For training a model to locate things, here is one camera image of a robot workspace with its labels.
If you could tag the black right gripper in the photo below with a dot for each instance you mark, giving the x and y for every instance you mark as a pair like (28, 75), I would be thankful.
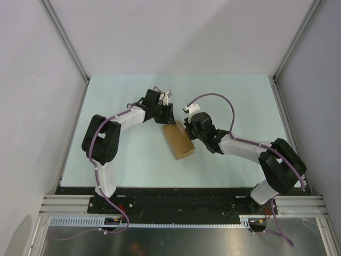
(188, 127)

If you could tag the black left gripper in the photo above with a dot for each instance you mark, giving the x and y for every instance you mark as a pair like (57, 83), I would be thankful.
(169, 117)

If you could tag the brown cardboard express box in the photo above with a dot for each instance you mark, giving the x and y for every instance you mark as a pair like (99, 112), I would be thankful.
(179, 142)

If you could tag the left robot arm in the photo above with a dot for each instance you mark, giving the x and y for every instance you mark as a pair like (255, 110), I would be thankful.
(101, 140)

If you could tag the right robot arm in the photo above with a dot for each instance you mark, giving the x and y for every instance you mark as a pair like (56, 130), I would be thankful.
(282, 167)

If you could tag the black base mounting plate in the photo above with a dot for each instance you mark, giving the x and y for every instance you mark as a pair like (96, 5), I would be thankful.
(174, 206)

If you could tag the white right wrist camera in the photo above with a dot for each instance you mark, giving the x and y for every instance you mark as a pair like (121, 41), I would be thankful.
(191, 110)

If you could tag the aluminium front rail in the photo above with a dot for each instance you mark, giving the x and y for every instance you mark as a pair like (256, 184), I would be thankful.
(65, 205)

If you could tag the left aluminium frame post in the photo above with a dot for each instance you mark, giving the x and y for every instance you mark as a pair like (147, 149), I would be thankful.
(64, 38)

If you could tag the aluminium frame post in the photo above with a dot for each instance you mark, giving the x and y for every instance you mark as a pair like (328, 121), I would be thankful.
(64, 38)
(303, 28)

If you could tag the right aluminium frame post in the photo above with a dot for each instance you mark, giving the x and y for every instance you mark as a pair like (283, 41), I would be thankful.
(303, 28)

